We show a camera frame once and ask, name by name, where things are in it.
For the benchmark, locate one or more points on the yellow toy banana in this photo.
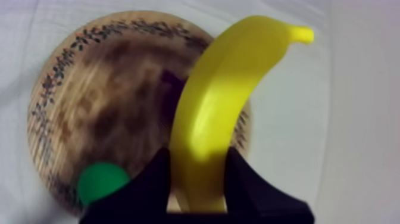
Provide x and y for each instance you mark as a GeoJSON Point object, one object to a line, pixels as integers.
{"type": "Point", "coordinates": [215, 106]}

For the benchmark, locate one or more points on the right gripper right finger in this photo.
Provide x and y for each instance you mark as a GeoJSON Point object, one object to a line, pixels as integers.
{"type": "Point", "coordinates": [250, 194]}

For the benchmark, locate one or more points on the round wooden board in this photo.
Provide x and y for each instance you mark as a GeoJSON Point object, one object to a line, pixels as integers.
{"type": "Point", "coordinates": [103, 103]}

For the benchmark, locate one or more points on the green toy pear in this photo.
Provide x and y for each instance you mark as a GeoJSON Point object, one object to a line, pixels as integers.
{"type": "Point", "coordinates": [99, 181]}

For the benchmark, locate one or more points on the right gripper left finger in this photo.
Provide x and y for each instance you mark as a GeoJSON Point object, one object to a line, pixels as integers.
{"type": "Point", "coordinates": [143, 194]}

